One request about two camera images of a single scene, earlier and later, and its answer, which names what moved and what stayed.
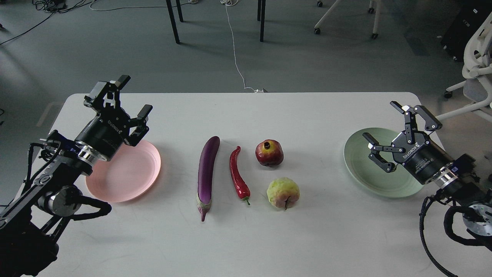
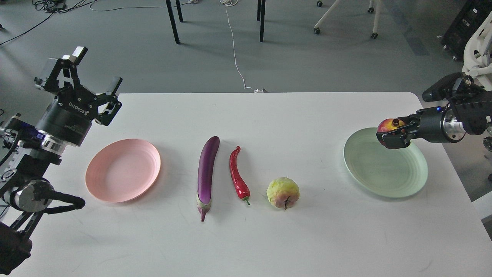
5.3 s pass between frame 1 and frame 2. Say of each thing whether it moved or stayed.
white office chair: stayed
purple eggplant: stayed
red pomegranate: moved
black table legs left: stayed
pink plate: stayed
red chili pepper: stayed
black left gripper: moved
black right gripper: moved
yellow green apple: stayed
